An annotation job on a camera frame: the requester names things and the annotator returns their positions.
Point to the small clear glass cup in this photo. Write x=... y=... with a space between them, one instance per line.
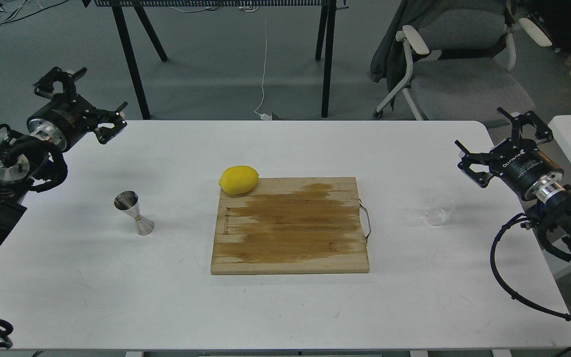
x=440 y=210

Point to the black metal table frame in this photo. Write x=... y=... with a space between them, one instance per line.
x=198 y=54

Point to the yellow lemon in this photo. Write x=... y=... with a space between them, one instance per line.
x=238 y=180

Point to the wooden cutting board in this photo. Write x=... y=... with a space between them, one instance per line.
x=291 y=225

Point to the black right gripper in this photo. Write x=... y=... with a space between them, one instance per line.
x=526 y=166

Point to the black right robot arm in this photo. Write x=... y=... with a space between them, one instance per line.
x=550 y=216

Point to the steel double jigger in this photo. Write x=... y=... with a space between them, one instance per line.
x=128 y=203

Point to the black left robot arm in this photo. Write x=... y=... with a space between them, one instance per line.
x=34 y=162

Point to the grey office chair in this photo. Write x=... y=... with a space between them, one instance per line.
x=458 y=67

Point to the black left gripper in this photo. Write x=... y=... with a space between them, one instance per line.
x=61 y=120

